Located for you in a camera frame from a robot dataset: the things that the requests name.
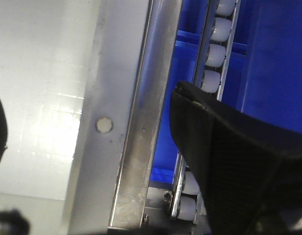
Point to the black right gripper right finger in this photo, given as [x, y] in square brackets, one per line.
[253, 181]

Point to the white plastic tote bin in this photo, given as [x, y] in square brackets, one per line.
[45, 47]

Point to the blue bin lower shelf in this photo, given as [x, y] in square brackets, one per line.
[185, 126]

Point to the blue bin right near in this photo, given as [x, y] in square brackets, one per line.
[273, 71]

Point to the right white roller track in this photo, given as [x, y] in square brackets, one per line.
[210, 75]

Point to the white shelf divider rail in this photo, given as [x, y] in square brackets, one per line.
[128, 75]

